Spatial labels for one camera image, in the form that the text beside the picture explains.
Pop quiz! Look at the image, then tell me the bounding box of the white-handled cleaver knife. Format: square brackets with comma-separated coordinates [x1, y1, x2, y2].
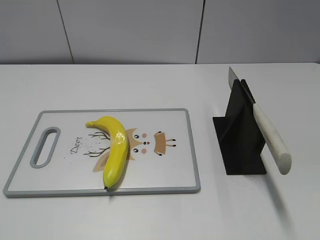
[242, 83, 292, 175]

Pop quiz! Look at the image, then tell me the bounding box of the yellow plastic banana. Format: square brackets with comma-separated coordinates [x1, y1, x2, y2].
[85, 116, 129, 189]

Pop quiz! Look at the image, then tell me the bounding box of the black knife stand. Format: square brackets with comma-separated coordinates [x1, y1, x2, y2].
[212, 79, 267, 175]

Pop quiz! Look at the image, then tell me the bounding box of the white deer cutting board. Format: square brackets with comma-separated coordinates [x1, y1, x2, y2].
[3, 108, 201, 198]

